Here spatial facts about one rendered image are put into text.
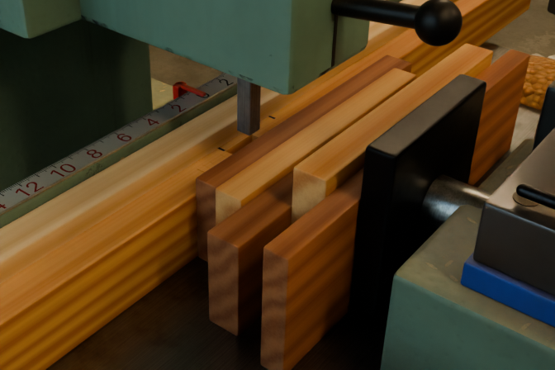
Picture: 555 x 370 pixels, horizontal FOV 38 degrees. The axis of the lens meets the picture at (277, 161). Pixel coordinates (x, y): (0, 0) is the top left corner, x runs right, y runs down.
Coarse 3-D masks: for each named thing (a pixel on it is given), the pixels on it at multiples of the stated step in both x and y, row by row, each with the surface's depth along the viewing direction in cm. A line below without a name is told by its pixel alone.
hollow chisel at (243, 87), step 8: (240, 80) 42; (240, 88) 42; (248, 88) 41; (256, 88) 42; (240, 96) 42; (248, 96) 42; (256, 96) 42; (240, 104) 42; (248, 104) 42; (256, 104) 42; (240, 112) 43; (248, 112) 42; (256, 112) 43; (240, 120) 43; (248, 120) 42; (256, 120) 43; (240, 128) 43; (248, 128) 43; (256, 128) 43
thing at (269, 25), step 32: (96, 0) 41; (128, 0) 40; (160, 0) 38; (192, 0) 37; (224, 0) 36; (256, 0) 34; (288, 0) 34; (320, 0) 35; (128, 32) 41; (160, 32) 39; (192, 32) 38; (224, 32) 36; (256, 32) 35; (288, 32) 34; (320, 32) 36; (352, 32) 38; (224, 64) 37; (256, 64) 36; (288, 64) 35; (320, 64) 37
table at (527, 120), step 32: (160, 288) 40; (192, 288) 40; (128, 320) 38; (160, 320) 38; (192, 320) 38; (256, 320) 38; (352, 320) 38; (384, 320) 38; (96, 352) 36; (128, 352) 36; (160, 352) 36; (192, 352) 36; (224, 352) 36; (256, 352) 36; (320, 352) 36; (352, 352) 36
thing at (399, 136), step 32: (448, 96) 37; (480, 96) 39; (416, 128) 35; (448, 128) 37; (384, 160) 33; (416, 160) 35; (448, 160) 38; (384, 192) 34; (416, 192) 36; (448, 192) 37; (480, 192) 36; (384, 224) 35; (416, 224) 38; (384, 256) 36; (352, 288) 38; (384, 288) 37
